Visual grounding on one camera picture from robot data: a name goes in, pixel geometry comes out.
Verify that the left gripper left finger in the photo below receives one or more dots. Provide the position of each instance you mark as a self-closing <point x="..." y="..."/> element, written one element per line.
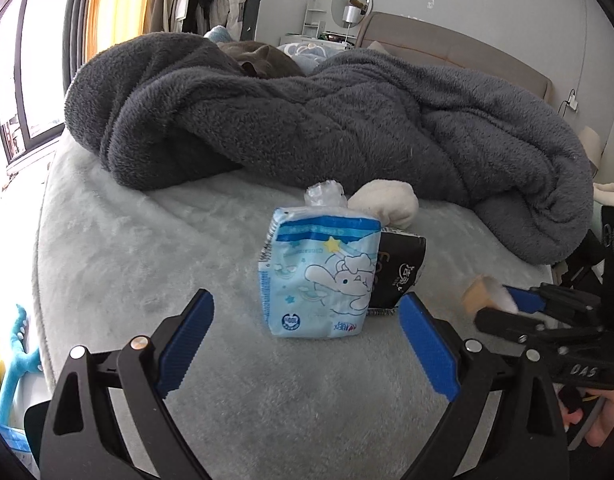
<point x="81" y="437"/>

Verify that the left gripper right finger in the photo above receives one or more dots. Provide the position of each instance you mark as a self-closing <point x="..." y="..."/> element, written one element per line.
<point x="527" y="438"/>

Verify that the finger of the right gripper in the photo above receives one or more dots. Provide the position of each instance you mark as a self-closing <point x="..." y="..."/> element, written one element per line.
<point x="551" y="299"/>
<point x="514" y="327"/>

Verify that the brown packing tape roll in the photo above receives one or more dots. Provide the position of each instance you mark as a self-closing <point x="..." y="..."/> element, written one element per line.
<point x="487" y="292"/>

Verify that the blue cartoon tissue pack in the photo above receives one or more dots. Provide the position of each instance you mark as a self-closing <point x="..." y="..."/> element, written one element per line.
<point x="316" y="271"/>

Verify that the clear bubble wrap wad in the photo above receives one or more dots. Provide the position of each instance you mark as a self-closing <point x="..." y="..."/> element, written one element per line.
<point x="328" y="193"/>

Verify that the person's right hand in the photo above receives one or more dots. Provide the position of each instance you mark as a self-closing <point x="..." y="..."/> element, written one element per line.
<point x="603" y="425"/>

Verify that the blue snack box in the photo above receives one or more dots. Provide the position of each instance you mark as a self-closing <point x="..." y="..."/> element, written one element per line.
<point x="17" y="442"/>

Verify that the blue plush toy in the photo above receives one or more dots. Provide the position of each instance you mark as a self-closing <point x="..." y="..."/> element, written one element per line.
<point x="21" y="363"/>

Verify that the black snack packet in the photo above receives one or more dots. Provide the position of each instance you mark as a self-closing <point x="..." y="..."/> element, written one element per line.
<point x="399" y="261"/>

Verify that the beige upholstered headboard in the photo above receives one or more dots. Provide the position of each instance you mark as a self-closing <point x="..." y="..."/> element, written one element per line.
<point x="422" y="43"/>

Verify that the dark grey fleece blanket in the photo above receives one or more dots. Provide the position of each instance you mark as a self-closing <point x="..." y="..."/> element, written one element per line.
<point x="164" y="109"/>

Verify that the light blue patterned pillow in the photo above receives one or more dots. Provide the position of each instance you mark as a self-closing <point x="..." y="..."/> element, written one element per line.
<point x="309" y="55"/>

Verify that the white dressing table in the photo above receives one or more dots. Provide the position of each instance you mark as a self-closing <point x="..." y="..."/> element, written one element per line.
<point x="325" y="24"/>

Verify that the brown garment on bed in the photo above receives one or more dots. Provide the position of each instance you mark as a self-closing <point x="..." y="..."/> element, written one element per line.
<point x="261" y="60"/>

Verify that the grey curtain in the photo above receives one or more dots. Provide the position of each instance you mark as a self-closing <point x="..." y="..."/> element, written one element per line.
<point x="73" y="39"/>

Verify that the yellow curtain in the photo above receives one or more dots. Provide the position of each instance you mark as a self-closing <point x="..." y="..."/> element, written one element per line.
<point x="109" y="22"/>

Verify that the wall socket with charger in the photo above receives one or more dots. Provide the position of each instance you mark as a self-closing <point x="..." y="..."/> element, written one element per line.
<point x="570" y="103"/>

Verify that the window with dark frame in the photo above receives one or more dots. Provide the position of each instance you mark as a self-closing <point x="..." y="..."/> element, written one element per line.
<point x="31" y="75"/>

